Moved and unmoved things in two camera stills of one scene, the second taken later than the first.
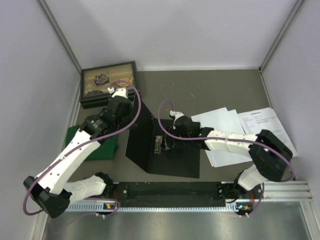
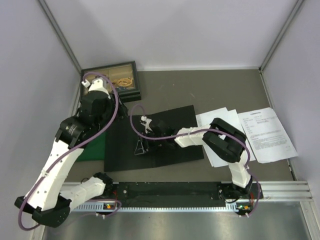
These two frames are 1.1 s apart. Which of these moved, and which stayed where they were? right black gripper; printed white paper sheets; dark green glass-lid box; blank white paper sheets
Moved: right black gripper
Stayed: printed white paper sheets; dark green glass-lid box; blank white paper sheets
